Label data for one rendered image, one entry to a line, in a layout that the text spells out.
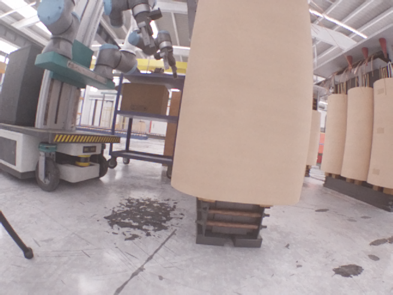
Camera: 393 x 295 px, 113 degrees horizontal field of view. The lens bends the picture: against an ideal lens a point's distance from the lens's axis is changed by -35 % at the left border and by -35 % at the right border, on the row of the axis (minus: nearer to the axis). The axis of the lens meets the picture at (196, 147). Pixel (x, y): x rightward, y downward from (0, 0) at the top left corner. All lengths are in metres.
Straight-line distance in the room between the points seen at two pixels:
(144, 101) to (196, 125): 1.31
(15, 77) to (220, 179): 1.38
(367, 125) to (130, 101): 2.31
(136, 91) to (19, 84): 1.05
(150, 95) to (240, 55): 1.33
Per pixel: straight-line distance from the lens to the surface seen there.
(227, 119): 0.56
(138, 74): 1.86
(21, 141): 1.17
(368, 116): 2.25
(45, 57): 1.16
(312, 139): 3.56
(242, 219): 0.77
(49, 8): 1.09
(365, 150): 2.20
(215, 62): 0.60
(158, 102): 1.82
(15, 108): 1.41
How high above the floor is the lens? 0.37
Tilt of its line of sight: 2 degrees down
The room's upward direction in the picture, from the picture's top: 8 degrees clockwise
